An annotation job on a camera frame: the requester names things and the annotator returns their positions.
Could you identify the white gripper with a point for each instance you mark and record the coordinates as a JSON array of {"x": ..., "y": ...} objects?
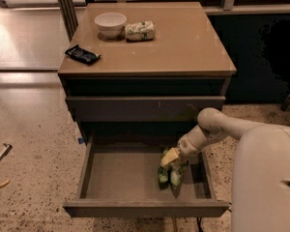
[{"x": 188, "y": 146}]

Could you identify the green rice chip bag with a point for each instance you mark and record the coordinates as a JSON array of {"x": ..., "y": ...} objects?
[{"x": 174, "y": 175}]

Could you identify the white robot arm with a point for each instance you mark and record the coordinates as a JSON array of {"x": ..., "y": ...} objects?
[{"x": 261, "y": 169}]

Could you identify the closed top drawer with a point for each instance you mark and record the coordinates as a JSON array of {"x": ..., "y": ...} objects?
[{"x": 140, "y": 109}]

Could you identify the open middle drawer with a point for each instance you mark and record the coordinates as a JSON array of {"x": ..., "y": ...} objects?
[{"x": 120, "y": 180}]

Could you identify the brown drawer cabinet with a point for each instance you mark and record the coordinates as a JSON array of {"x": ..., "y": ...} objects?
[{"x": 185, "y": 58}]

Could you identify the blue tape piece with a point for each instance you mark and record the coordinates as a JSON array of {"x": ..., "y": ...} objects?
[{"x": 80, "y": 140}]

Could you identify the white green snack pack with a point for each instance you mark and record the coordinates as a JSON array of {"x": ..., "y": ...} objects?
[{"x": 140, "y": 31}]

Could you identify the black snack packet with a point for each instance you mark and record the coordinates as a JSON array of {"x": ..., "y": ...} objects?
[{"x": 82, "y": 55}]

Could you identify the white ceramic bowl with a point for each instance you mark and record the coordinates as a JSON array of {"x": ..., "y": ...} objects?
[{"x": 110, "y": 25}]

